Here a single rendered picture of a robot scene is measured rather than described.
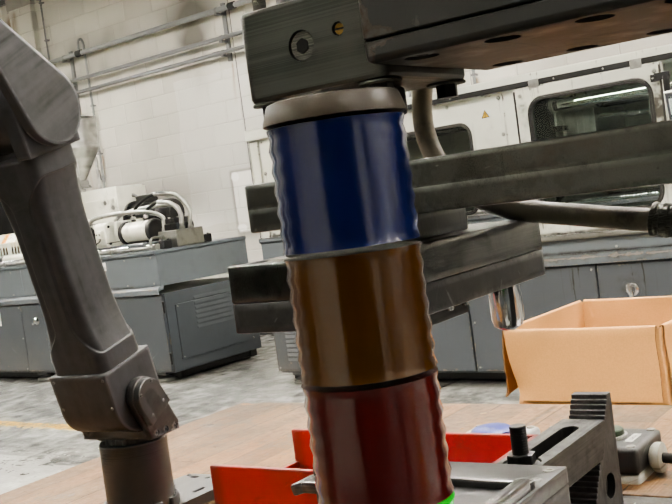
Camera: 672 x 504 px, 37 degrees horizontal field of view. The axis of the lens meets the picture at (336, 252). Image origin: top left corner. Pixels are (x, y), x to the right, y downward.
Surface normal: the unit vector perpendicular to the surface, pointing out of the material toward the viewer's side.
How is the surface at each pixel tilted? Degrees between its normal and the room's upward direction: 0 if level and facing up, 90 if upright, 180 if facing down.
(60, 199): 99
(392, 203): 104
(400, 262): 76
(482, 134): 90
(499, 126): 90
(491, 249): 90
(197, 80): 90
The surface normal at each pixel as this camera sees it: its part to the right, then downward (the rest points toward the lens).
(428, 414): 0.72, -0.31
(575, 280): -0.61, 0.12
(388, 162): 0.70, 0.18
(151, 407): 0.86, -0.09
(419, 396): 0.54, -0.28
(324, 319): -0.53, -0.13
